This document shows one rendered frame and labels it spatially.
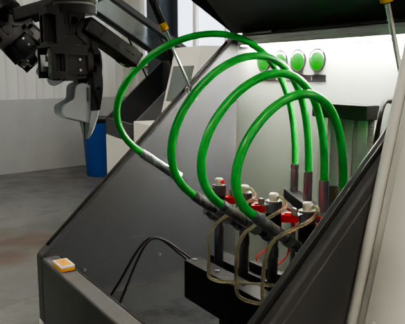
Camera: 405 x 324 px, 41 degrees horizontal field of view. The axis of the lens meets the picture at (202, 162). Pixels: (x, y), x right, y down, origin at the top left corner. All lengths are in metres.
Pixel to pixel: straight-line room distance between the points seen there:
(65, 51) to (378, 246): 0.54
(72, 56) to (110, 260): 0.61
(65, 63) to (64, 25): 0.06
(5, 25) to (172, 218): 0.60
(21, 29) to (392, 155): 0.72
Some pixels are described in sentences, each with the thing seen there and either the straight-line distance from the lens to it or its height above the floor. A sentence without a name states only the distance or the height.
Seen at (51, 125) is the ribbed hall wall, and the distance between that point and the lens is 7.97.
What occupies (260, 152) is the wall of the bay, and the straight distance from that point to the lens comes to 1.38.
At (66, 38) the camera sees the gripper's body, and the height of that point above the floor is 1.40.
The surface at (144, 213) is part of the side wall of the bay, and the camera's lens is 1.34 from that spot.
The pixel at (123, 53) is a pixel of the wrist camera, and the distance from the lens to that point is 0.91.
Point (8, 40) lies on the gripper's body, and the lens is 1.13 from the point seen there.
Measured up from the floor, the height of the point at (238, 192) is 1.19.
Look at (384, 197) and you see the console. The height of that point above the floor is 1.18.
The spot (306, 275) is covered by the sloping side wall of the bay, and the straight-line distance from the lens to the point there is 0.75.
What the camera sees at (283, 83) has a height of 1.33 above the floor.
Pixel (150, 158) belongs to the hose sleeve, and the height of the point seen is 1.18.
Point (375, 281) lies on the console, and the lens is 0.79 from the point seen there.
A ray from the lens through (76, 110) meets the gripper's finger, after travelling 0.89.
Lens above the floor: 1.35
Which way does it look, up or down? 9 degrees down
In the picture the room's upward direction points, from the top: straight up
